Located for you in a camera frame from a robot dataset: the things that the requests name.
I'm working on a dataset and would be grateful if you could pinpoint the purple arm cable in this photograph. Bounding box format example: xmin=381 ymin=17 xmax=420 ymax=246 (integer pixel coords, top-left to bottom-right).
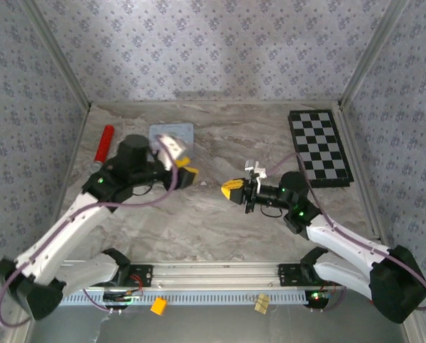
xmin=0 ymin=134 xmax=181 ymax=328
xmin=264 ymin=152 xmax=426 ymax=314

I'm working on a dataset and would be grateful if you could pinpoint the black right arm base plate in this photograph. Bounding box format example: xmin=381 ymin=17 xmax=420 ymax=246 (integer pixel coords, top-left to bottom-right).
xmin=277 ymin=263 xmax=309 ymax=287

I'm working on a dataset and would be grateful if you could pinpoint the circuit board with green light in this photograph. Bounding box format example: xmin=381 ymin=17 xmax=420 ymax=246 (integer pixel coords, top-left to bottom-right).
xmin=304 ymin=289 xmax=334 ymax=310
xmin=103 ymin=289 xmax=144 ymax=304

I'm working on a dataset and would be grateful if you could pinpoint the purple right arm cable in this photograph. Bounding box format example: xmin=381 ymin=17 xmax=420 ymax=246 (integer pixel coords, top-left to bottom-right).
xmin=264 ymin=152 xmax=426 ymax=314

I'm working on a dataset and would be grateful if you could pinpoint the blue pink cartoon tin box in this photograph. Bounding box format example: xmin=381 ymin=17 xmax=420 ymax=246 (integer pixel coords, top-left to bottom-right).
xmin=148 ymin=123 xmax=196 ymax=159

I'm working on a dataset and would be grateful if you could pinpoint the slotted grey cable duct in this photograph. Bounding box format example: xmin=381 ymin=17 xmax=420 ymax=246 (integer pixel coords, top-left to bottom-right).
xmin=61 ymin=289 xmax=309 ymax=307

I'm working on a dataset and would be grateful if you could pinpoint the black and grey chessboard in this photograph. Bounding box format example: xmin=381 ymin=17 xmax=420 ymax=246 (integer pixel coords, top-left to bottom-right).
xmin=287 ymin=109 xmax=354 ymax=189

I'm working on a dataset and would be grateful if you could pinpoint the orange block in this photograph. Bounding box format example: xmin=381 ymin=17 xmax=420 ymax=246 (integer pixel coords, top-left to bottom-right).
xmin=150 ymin=297 xmax=168 ymax=316

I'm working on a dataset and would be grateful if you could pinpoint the red flashlight with silver head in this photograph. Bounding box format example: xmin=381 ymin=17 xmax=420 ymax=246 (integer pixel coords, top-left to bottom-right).
xmin=91 ymin=124 xmax=116 ymax=173

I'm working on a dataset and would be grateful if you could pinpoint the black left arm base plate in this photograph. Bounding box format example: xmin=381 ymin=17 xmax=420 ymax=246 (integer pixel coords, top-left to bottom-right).
xmin=125 ymin=263 xmax=154 ymax=289

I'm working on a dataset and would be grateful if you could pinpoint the aluminium corner post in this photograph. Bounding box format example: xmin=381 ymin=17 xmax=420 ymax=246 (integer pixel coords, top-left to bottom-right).
xmin=18 ymin=0 xmax=93 ymax=110
xmin=337 ymin=0 xmax=412 ymax=110

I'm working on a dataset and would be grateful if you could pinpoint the beige wooden clip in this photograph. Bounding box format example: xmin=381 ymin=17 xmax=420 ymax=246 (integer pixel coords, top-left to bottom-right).
xmin=254 ymin=293 xmax=271 ymax=314

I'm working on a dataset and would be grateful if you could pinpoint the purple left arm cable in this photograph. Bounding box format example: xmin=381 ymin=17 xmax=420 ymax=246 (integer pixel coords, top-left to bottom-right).
xmin=0 ymin=134 xmax=181 ymax=328

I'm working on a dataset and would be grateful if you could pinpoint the aluminium table edge rail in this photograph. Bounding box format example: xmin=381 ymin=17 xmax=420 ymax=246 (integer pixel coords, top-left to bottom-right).
xmin=89 ymin=99 xmax=342 ymax=107
xmin=39 ymin=103 xmax=92 ymax=264

